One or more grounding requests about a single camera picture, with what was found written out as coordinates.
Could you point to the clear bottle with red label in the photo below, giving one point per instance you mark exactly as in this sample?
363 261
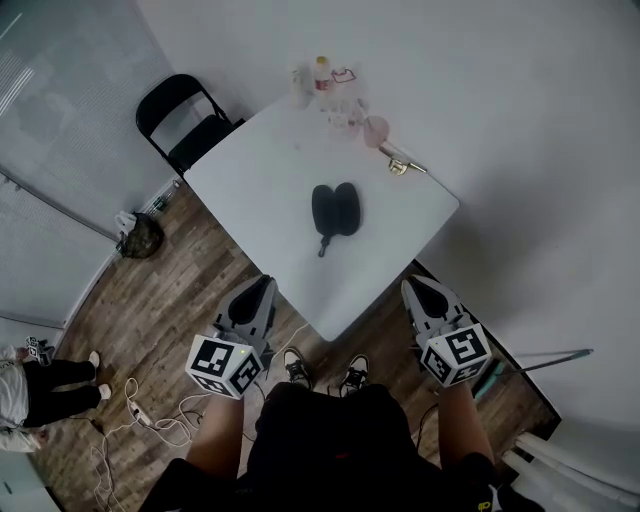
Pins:
324 85

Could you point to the pink cup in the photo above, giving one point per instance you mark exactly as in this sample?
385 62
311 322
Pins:
376 131

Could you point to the small green box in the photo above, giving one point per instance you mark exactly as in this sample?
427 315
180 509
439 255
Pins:
159 203

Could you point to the small clear jar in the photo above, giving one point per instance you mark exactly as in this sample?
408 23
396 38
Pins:
345 127

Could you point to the white pipes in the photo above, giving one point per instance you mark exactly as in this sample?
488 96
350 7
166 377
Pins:
565 465

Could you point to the white power strip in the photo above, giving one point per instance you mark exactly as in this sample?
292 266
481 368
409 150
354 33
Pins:
140 414

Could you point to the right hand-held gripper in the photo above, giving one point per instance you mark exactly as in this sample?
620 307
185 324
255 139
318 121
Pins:
457 357

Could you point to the person's shoe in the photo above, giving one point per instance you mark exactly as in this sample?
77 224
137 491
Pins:
356 374
297 367

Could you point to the person's right shoe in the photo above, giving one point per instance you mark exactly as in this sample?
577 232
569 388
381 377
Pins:
356 374

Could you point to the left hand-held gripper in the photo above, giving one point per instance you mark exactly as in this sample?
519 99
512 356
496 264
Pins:
222 362

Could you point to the clear container with red rim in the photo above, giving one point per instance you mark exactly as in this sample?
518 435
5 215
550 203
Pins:
347 95

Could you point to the gold metal clip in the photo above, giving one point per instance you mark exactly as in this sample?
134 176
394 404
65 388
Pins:
399 165

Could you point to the black power adapter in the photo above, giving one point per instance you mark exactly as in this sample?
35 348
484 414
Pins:
97 426

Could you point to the person's left forearm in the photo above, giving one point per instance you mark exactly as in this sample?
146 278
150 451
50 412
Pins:
217 435

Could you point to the black folding chair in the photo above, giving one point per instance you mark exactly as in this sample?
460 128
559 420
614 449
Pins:
195 140

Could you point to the person's right forearm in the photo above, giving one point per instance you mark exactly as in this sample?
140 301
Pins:
465 430

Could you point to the white plastic bag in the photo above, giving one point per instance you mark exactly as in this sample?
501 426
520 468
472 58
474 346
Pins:
124 221

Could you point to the person's black clothing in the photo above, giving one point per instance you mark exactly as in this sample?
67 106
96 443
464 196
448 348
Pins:
330 450

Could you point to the person's left shoe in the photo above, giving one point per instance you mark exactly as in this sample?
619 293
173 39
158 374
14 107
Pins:
297 367

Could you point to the black glasses case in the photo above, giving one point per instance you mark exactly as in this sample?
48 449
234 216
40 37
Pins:
335 210

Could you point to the white plastic bottle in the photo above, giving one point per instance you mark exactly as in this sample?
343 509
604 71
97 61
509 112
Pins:
301 87

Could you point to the dark rubbish bag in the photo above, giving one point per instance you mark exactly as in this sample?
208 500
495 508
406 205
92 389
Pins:
144 237

